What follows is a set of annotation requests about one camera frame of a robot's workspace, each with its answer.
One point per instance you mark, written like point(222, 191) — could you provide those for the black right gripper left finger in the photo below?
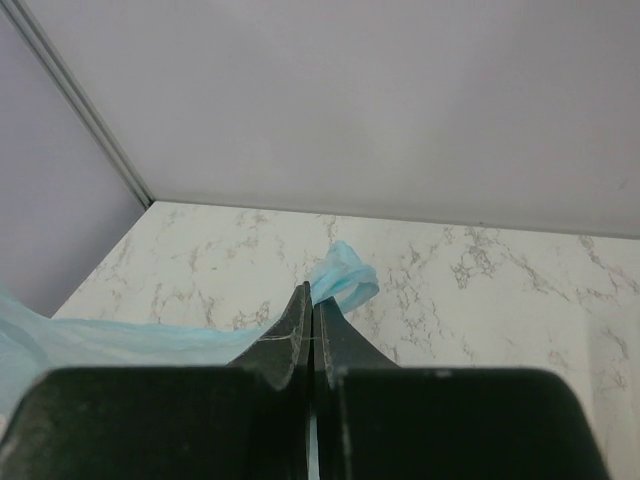
point(279, 417)

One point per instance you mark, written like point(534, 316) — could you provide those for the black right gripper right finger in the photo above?
point(336, 345)

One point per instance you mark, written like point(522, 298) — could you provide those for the light blue plastic bag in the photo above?
point(90, 399)

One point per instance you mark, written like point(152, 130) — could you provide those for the left aluminium corner post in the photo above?
point(60, 73)

